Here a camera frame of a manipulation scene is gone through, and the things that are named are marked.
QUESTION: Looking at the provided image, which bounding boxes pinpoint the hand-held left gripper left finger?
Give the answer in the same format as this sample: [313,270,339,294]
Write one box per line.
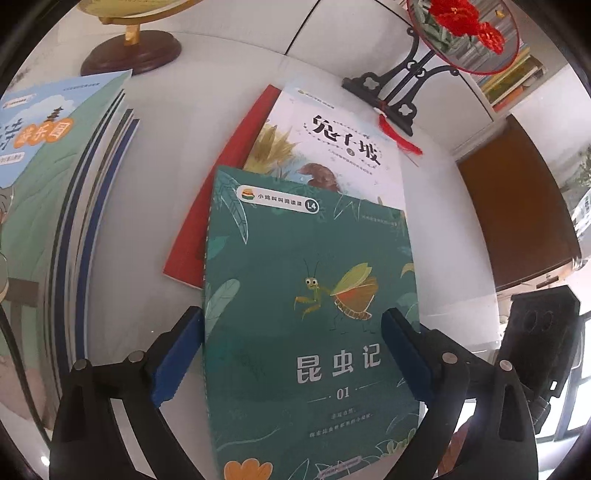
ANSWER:
[50,305,206,480]

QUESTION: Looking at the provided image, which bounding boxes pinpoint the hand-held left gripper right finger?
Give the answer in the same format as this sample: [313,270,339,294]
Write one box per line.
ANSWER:
[381,307,539,480]

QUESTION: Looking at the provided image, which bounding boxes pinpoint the red storybook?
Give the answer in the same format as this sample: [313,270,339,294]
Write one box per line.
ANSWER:
[163,84,282,291]

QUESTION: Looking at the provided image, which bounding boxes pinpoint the teal book with mantis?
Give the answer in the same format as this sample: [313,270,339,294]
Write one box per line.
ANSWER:
[202,165,432,480]

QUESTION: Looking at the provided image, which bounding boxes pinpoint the stack of picture books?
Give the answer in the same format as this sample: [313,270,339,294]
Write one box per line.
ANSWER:
[0,69,141,444]

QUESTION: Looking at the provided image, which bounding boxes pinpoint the white book with brown animal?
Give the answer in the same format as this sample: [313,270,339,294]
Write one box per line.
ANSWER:
[242,84,407,208]

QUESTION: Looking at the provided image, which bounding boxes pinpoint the light blue book with pavilion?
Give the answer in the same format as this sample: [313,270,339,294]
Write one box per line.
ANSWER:
[0,69,134,430]

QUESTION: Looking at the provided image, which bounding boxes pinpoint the row of white blue books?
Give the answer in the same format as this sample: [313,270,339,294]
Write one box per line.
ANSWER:
[462,28,546,109]

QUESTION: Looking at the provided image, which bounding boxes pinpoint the brown wooden cabinet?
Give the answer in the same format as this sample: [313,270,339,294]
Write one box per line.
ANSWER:
[457,114,583,292]

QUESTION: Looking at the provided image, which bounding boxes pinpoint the potted green plant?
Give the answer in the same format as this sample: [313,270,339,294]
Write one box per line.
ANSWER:
[561,145,591,190]

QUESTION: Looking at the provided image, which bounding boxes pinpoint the red tassel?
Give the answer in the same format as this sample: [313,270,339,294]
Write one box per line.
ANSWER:
[376,108,423,162]

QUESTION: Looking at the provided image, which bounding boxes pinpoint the black fan stand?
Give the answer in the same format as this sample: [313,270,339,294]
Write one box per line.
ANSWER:
[342,28,455,137]

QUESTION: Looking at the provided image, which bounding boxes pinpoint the antique style desk globe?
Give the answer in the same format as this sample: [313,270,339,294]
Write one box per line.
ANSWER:
[76,0,183,77]

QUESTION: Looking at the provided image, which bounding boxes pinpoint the white bookshelf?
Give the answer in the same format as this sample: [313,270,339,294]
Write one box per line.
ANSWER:
[180,0,550,121]

